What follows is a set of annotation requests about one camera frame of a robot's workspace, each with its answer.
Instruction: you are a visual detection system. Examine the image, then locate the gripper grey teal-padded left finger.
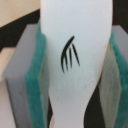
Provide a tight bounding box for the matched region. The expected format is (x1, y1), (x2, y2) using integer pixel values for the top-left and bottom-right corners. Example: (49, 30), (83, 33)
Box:
(3, 24), (48, 128)

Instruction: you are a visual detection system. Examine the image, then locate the white toy fish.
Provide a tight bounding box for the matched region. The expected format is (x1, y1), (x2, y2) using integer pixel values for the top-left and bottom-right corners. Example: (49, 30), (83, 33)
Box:
(41, 0), (112, 128)

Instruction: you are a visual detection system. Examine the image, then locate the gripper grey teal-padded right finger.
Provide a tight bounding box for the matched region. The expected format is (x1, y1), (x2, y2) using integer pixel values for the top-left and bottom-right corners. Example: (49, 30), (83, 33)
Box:
(99, 25), (128, 128)

